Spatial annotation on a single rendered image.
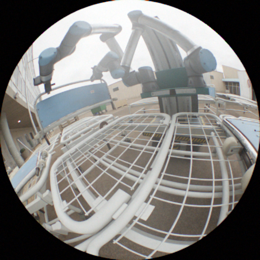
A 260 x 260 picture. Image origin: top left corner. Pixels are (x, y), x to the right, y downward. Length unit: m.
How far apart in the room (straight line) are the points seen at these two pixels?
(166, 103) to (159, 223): 1.12
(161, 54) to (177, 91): 0.53
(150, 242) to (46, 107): 0.79
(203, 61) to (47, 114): 1.02
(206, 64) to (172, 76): 0.44
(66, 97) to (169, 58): 1.05
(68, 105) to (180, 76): 1.01
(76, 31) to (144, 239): 0.66
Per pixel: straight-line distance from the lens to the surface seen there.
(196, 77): 0.73
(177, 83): 0.87
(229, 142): 0.31
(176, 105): 0.98
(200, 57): 0.58
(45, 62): 0.45
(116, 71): 0.54
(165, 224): 0.70
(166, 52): 1.06
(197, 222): 0.77
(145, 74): 0.81
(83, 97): 0.72
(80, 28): 0.43
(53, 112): 0.66
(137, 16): 0.80
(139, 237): 0.25
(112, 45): 0.91
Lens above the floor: 0.69
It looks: 24 degrees down
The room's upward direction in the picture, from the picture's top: 16 degrees counter-clockwise
